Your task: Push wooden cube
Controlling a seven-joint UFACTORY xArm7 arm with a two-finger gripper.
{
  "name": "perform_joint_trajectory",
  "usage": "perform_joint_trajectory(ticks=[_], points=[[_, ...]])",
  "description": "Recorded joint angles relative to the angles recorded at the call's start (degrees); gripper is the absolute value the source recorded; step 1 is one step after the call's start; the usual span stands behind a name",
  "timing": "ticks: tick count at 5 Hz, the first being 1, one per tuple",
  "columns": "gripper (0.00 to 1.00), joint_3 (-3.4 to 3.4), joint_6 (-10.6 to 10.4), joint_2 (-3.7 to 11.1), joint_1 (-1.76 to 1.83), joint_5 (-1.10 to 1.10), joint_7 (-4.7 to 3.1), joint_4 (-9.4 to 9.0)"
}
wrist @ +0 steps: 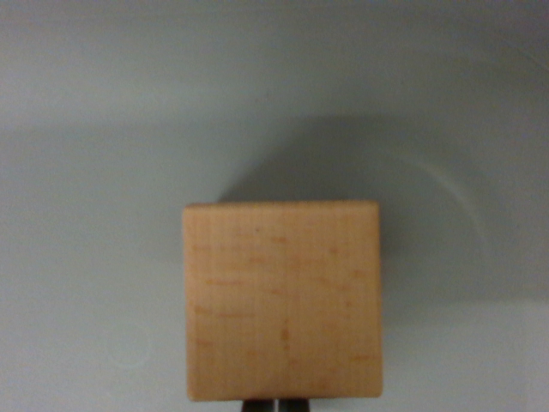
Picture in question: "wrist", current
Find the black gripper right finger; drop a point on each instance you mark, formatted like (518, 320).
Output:
(296, 407)

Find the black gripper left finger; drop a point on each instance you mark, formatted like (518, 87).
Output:
(257, 407)

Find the wooden cube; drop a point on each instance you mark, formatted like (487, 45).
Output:
(283, 300)

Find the grey plastic tray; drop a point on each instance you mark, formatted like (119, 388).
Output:
(86, 171)

